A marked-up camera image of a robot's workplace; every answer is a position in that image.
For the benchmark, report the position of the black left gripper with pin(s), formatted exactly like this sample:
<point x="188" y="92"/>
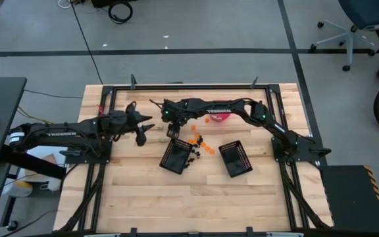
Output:
<point x="125" y="121"/>

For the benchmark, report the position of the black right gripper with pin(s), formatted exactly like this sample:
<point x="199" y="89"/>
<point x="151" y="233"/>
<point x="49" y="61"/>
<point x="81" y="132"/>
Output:
<point x="174" y="113"/>

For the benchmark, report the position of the black slotted plastic basket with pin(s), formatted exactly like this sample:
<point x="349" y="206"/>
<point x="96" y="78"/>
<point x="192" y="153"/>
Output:
<point x="175" y="156"/>
<point x="235" y="159"/>

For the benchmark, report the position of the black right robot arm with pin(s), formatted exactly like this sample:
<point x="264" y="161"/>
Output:
<point x="219" y="107"/>

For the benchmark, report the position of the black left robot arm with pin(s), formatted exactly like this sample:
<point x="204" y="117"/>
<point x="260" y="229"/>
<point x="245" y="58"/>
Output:
<point x="61" y="134"/>

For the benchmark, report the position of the pink plastic bowl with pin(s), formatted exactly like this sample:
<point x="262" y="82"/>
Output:
<point x="222" y="118"/>

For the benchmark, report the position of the white cardboard box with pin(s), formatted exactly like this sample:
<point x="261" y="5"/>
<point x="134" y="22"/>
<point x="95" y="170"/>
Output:
<point x="39" y="152"/>

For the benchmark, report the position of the black floor box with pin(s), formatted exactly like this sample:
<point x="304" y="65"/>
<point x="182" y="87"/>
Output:
<point x="105" y="2"/>

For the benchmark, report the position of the white yellow bag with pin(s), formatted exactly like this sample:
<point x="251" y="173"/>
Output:
<point x="20" y="191"/>

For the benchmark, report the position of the black desk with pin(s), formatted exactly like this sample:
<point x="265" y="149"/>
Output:
<point x="2" y="108"/>

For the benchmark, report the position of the black hazard-striped floor platform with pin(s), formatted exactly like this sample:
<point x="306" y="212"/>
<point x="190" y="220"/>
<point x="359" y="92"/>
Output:
<point x="350" y="197"/>

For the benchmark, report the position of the blue office chair white base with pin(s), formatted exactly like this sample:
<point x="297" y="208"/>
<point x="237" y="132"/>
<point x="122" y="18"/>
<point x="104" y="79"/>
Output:
<point x="367" y="13"/>

